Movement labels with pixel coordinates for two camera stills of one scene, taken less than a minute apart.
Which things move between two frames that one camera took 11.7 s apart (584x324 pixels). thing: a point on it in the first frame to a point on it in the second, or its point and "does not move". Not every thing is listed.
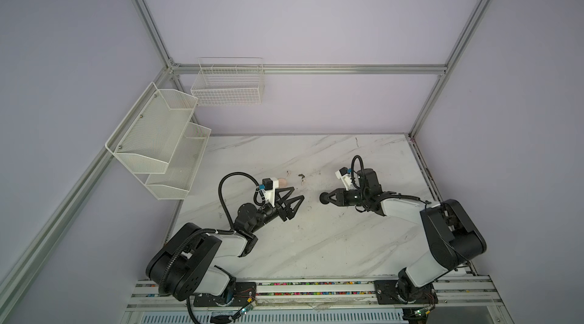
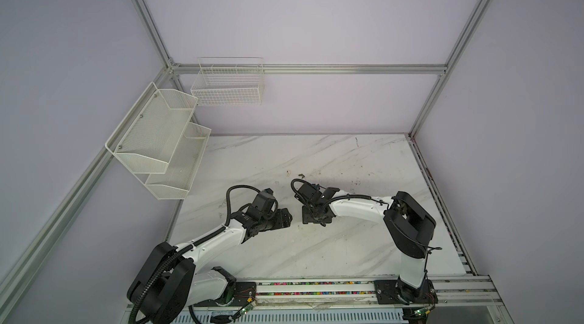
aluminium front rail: x=480 y=292 does not move
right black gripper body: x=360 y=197 to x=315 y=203
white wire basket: x=229 y=81 does not move
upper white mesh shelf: x=147 y=138 does not move
